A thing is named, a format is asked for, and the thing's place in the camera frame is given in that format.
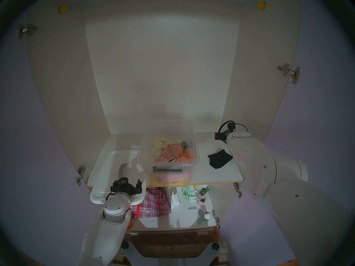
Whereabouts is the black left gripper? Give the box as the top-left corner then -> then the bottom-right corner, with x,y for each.
110,178 -> 143,196

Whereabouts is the white wooden cabinet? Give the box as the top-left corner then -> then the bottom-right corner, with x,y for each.
26,0 -> 303,232

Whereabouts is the pink sock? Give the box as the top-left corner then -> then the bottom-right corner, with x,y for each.
162,144 -> 183,161

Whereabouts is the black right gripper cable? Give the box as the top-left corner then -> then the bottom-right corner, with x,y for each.
214,121 -> 250,141

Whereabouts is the red plaid bag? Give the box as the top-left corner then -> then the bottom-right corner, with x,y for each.
129,186 -> 172,219

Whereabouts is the white paper carton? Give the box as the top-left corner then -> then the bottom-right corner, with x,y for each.
167,186 -> 181,210

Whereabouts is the white closet rod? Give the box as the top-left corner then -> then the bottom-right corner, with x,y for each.
65,0 -> 258,9

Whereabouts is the cream sock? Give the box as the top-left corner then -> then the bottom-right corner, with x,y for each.
152,137 -> 174,160

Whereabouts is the black sock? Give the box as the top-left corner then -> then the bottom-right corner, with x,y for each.
208,148 -> 233,169

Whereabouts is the brown wooden panel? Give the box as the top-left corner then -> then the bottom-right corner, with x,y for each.
123,229 -> 222,259

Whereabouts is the lavender cabinet door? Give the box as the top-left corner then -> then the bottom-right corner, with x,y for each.
0,16 -> 90,257
219,0 -> 355,264

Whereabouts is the white plastic bin lid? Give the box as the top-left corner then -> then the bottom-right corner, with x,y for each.
90,149 -> 146,205

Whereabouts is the green patterned cloth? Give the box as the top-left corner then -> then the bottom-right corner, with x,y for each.
181,186 -> 197,201

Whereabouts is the grey bin latch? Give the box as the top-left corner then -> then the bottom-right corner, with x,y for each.
152,166 -> 183,173

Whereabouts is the clear plastic storage bin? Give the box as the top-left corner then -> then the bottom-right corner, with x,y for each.
138,119 -> 200,185

